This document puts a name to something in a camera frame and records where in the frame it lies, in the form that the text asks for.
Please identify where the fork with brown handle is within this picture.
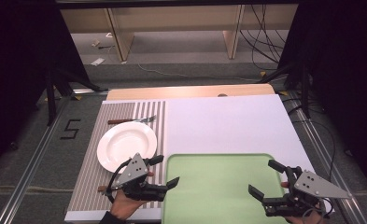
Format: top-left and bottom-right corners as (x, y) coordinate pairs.
(107, 115), (158, 126)

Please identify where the light wooden table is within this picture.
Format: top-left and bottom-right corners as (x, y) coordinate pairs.
(106, 83), (276, 102)

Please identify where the white table board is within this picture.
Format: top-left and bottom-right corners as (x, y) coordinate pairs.
(64, 94), (335, 223)

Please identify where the green tray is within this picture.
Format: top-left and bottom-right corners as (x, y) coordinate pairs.
(161, 152), (293, 224)

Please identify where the metal floor rail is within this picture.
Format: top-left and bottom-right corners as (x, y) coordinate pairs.
(283, 92), (367, 224)
(0, 95), (73, 224)

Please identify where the black curtain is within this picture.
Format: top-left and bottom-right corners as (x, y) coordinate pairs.
(0, 0), (92, 178)
(276, 0), (367, 195)

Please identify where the person's left hand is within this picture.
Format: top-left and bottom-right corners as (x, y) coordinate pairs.
(109, 171), (156, 222)

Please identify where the bundle of black cables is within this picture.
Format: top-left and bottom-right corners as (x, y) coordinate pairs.
(239, 4), (288, 72)

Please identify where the light wooden desk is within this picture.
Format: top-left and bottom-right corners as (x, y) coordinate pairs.
(59, 3), (299, 63)

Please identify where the person's right hand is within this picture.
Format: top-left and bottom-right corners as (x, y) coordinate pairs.
(280, 181), (329, 224)

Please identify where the white plate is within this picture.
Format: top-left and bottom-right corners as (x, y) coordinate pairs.
(96, 121), (158, 175)

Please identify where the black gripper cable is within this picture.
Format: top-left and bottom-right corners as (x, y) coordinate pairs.
(302, 197), (335, 219)
(104, 158), (133, 204)

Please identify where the black metal stand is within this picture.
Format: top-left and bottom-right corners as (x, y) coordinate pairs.
(258, 58), (314, 119)
(45, 67), (109, 127)

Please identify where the striped grey placemat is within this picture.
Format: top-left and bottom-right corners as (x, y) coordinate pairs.
(66, 100), (167, 213)

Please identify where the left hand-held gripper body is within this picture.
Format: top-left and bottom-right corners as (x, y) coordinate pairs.
(108, 152), (170, 203)

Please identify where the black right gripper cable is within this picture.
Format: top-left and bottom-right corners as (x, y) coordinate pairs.
(302, 197), (335, 219)

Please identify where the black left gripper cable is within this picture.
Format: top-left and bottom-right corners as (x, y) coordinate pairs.
(104, 158), (133, 204)

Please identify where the thin black floor cable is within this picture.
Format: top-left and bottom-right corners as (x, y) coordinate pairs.
(291, 118), (337, 182)

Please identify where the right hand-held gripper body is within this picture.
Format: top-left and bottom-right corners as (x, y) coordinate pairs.
(261, 166), (353, 217)

